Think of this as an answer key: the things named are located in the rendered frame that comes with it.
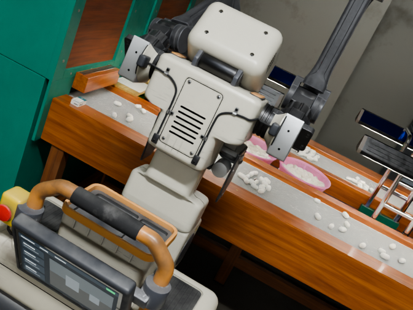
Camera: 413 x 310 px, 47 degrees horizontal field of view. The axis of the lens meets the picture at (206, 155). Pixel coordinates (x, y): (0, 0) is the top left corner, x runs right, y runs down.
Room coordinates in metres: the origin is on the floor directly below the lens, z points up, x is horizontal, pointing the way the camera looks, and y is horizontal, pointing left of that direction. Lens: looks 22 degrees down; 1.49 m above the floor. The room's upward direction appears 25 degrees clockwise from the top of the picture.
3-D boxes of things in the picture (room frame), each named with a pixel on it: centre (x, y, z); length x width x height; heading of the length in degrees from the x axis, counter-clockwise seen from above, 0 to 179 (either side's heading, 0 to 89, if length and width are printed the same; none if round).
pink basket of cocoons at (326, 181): (2.17, -0.46, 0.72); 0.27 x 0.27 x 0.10
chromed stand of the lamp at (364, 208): (2.30, -0.91, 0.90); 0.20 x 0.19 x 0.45; 82
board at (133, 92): (2.30, 0.47, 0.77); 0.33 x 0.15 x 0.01; 172
